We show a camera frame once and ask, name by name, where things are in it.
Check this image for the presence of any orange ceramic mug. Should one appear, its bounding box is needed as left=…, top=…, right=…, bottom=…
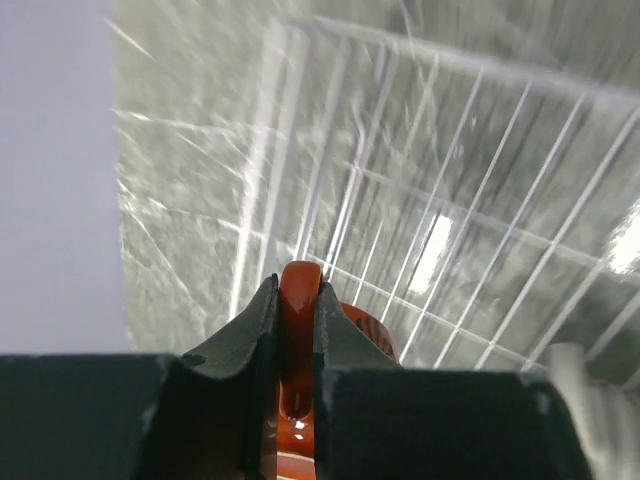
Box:
left=277, top=261, right=403, bottom=479

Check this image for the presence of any white wire dish rack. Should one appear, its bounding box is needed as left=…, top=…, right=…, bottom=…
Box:
left=229, top=18, right=639, bottom=389

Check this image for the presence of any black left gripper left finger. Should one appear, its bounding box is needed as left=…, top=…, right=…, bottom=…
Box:
left=1, top=276, right=278, bottom=479

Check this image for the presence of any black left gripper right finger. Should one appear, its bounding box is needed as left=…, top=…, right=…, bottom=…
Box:
left=313, top=283, right=591, bottom=479

